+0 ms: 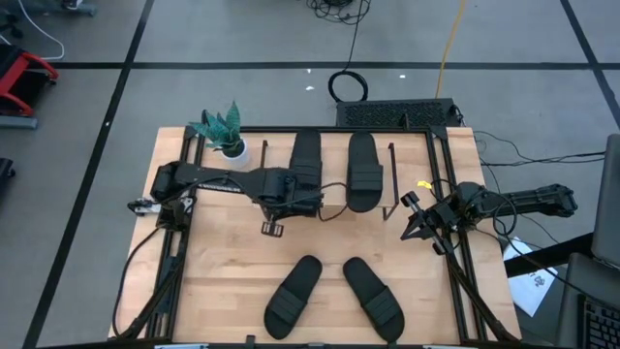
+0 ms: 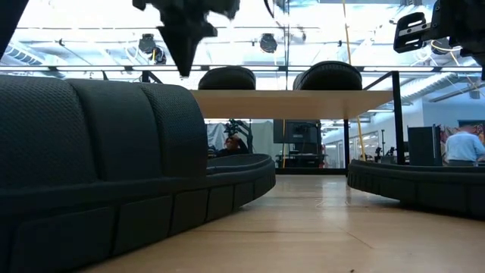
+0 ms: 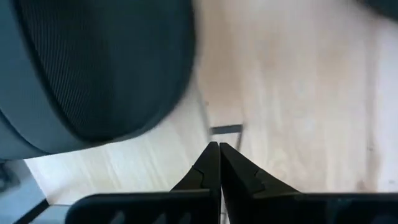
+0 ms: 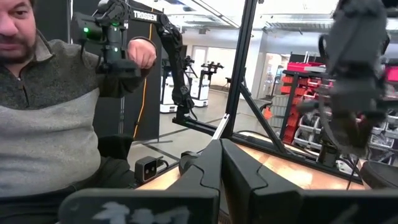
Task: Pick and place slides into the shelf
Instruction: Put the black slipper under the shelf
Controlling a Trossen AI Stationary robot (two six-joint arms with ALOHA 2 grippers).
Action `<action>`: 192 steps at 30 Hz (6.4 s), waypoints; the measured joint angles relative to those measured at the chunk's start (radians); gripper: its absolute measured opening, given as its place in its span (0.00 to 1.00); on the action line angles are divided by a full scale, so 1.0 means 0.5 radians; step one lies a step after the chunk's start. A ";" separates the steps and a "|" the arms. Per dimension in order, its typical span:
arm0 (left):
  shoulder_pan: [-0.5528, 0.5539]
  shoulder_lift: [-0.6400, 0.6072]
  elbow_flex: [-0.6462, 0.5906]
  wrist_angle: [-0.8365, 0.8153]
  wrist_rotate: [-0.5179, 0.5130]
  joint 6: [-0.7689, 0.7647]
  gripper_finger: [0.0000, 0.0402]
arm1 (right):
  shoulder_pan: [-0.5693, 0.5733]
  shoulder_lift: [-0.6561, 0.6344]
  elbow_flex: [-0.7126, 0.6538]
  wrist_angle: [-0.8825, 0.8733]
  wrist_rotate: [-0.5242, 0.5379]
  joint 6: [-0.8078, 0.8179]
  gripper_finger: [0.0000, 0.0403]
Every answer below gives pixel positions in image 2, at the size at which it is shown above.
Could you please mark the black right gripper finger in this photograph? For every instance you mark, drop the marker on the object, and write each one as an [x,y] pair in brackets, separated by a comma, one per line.
[401,34]

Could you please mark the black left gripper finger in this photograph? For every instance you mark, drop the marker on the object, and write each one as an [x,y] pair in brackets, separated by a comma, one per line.
[176,41]
[195,39]

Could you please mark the black foam slide sandal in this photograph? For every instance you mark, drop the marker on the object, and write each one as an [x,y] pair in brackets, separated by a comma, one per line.
[327,77]
[227,79]
[113,151]
[417,189]

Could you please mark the black background robot arm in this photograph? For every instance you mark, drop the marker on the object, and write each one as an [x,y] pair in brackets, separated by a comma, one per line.
[242,130]

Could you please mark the person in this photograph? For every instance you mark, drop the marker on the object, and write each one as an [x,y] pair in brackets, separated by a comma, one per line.
[464,148]
[233,147]

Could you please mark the black cabinet box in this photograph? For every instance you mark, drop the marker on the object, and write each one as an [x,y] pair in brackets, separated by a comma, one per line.
[424,146]

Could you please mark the yellow vertical pole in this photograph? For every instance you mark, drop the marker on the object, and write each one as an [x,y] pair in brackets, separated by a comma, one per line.
[284,144]

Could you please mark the dark background desk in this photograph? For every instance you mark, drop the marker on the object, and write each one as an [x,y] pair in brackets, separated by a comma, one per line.
[301,159]

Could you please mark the wooden shelf with black frame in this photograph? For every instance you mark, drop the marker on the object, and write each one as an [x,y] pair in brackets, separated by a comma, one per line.
[284,104]

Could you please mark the black aluminium rig frame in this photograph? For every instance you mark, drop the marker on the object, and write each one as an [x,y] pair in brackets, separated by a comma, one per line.
[303,171]

